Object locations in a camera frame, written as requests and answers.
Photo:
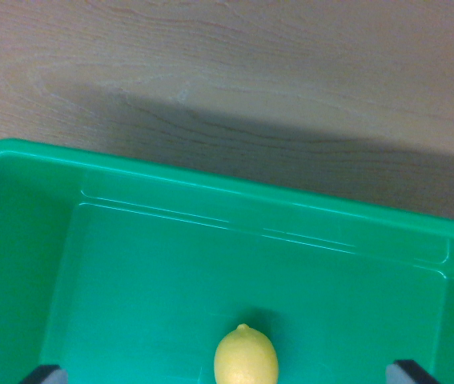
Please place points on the yellow lemon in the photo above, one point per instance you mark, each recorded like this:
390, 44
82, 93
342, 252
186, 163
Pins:
246, 358

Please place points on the green plastic bin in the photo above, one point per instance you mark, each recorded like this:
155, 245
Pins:
150, 272

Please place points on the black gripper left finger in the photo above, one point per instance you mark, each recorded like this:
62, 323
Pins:
46, 376

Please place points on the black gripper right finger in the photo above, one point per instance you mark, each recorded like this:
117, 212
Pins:
406, 374

